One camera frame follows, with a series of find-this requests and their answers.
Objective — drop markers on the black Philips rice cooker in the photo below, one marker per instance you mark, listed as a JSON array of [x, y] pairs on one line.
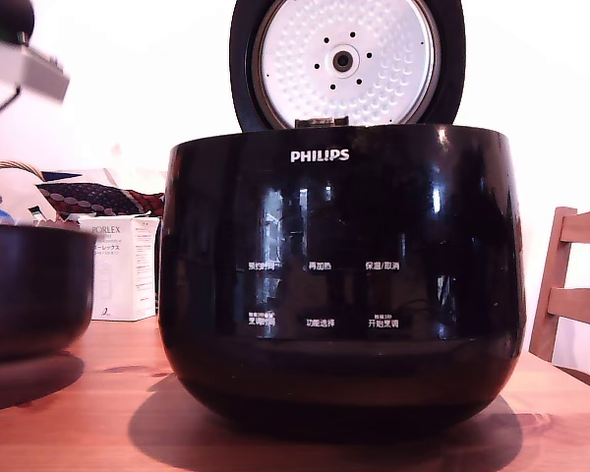
[[344, 295]]

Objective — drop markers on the wicker basket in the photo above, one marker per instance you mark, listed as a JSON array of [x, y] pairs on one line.
[[22, 166]]

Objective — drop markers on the wooden chair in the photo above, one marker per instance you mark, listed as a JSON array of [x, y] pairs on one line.
[[577, 300]]

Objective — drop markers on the black rice cooker lid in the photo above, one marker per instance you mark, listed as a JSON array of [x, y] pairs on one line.
[[346, 54]]

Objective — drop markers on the white Porlex box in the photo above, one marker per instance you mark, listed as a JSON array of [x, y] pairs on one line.
[[128, 275]]

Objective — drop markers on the red patterned cloth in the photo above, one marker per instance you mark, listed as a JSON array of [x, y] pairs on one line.
[[147, 201]]

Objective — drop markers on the black metallic pot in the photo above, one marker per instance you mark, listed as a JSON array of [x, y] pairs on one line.
[[34, 290]]

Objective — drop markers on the red crimped jar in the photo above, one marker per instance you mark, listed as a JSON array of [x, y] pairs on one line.
[[54, 224]]

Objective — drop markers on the grey camera box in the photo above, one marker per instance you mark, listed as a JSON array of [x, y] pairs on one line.
[[27, 71]]

